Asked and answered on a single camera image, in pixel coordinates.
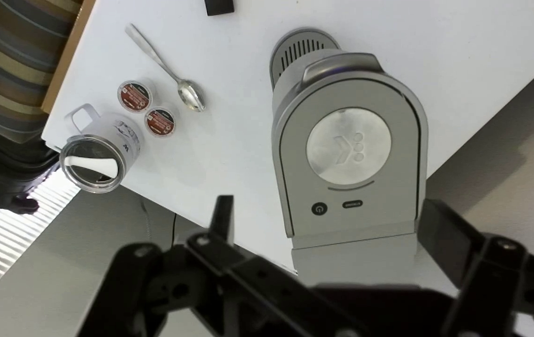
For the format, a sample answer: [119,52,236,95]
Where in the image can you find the black remote control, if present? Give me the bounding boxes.
[202,0,237,19]

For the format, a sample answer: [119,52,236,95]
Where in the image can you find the white window blinds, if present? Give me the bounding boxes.
[0,167,82,316]

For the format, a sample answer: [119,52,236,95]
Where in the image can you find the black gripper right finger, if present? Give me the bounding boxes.
[415,198,534,337]

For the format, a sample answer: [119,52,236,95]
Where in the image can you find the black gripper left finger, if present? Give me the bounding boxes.
[76,193,369,337]

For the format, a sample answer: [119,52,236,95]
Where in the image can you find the coffee pod with red lid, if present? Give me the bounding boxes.
[144,107,178,139]
[116,80,153,114]

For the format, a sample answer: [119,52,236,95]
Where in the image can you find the gray single-serve coffeemaker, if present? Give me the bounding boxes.
[267,26,430,290]

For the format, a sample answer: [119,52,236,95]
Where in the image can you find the white mug with handle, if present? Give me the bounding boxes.
[58,103,146,197]

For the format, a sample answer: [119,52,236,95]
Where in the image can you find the silver metal spoon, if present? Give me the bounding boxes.
[123,22,208,114]

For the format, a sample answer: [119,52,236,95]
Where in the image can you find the striped upholstered armchair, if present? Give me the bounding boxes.
[0,0,84,146]

